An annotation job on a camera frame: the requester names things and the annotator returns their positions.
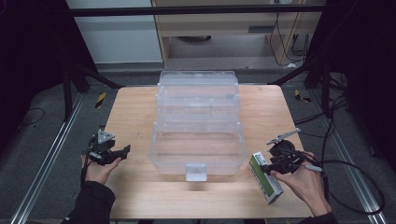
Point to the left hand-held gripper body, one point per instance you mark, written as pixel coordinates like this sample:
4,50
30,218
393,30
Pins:
101,149

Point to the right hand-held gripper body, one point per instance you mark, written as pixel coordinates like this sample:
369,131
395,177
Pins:
286,158

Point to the green and white carton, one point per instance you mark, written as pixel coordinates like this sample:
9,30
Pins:
272,188

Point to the clear plastic storage box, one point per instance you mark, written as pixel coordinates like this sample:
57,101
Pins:
196,149

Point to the person's left hand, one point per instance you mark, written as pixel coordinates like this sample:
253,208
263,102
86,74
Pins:
98,174

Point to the person's right hand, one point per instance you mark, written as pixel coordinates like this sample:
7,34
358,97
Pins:
308,186

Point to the yellow and black tape strip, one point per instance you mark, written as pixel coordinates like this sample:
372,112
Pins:
100,100
301,97

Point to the black metal stand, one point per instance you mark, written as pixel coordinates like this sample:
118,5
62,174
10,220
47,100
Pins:
67,99
326,93

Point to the white plug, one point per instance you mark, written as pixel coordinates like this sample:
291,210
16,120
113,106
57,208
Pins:
291,65

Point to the white cabinet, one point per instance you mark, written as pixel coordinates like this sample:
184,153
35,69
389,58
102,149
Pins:
118,37

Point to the black curtain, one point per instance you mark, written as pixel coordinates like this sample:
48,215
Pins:
31,46
367,62

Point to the black horizontal bar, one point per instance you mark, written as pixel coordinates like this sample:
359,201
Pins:
186,10

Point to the light wooden desk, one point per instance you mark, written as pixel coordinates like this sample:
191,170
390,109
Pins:
218,23

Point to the aluminium floor rail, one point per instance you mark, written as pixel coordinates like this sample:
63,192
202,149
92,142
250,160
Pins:
46,158
351,174

